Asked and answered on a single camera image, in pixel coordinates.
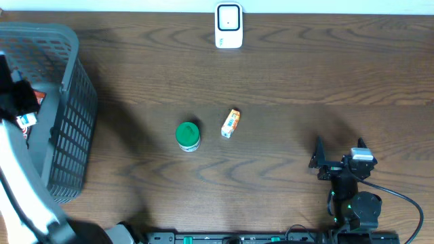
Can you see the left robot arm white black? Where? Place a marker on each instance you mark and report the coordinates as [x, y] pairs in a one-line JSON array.
[[30, 213]]

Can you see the white barcode scanner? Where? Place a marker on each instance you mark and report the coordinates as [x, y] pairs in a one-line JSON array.
[[228, 22]]

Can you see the red Top chocolate bar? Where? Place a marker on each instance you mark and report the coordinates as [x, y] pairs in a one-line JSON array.
[[40, 97]]

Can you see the white Panadol box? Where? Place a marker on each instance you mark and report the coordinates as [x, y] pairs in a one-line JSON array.
[[26, 120]]

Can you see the grey plastic basket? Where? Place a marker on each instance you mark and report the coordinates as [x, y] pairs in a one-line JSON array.
[[59, 143]]

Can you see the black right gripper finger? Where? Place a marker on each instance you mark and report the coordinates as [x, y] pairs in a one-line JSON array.
[[361, 143], [318, 158]]

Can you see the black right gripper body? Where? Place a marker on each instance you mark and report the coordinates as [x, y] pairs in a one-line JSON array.
[[331, 171]]

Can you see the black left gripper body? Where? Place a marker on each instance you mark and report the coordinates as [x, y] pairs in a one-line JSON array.
[[15, 99]]

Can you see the small orange carton box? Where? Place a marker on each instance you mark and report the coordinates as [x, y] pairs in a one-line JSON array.
[[230, 123]]

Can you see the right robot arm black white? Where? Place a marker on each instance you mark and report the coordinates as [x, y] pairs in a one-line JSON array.
[[353, 209]]

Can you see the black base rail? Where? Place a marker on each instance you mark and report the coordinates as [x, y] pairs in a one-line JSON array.
[[249, 238]]

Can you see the green lid jar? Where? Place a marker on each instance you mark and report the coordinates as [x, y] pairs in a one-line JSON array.
[[188, 137]]

